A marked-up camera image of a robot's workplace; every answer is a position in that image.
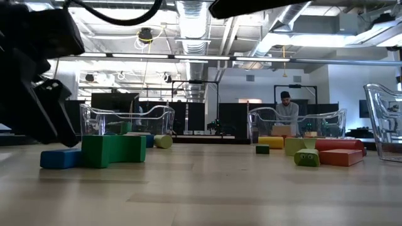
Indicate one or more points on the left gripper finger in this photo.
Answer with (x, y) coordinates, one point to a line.
(25, 116)
(59, 103)

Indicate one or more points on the blue bar block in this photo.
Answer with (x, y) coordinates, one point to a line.
(59, 158)

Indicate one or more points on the green arch block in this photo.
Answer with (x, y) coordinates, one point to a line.
(113, 150)

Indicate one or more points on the yellow cylinder block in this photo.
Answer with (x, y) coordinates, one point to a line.
(271, 142)

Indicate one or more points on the light green bar block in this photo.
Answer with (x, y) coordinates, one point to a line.
(307, 158)

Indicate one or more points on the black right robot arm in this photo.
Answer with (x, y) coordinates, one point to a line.
(257, 6)

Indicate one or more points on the clear plastic bin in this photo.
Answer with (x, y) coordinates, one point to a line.
(94, 122)
(329, 125)
(377, 125)

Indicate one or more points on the black ceiling dome fixture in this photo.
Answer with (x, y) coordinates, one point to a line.
(145, 35)

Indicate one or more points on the light green cylinder block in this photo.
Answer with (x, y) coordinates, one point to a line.
(163, 141)

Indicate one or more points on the black partition screen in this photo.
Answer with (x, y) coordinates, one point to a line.
(194, 116)

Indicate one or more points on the long led light bar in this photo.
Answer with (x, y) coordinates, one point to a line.
(201, 57)

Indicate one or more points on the black robot device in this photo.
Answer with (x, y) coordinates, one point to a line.
(216, 125)

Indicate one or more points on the person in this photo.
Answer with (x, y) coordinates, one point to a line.
(287, 110)
(393, 108)

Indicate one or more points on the red cylinder block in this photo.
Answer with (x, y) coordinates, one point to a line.
(340, 145)

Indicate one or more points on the coral bar block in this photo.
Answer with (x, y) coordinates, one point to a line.
(340, 157)

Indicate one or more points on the black gantry frame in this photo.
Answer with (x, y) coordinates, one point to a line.
(295, 85)
(194, 82)

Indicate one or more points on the silver round air duct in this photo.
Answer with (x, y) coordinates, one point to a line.
(292, 25)
(192, 31)

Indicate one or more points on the black aluminium table frame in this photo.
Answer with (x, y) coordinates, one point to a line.
(220, 142)

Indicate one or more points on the grey rectangular air duct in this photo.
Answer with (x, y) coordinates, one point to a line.
(323, 25)

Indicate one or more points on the dark wall screen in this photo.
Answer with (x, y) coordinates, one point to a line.
(363, 108)

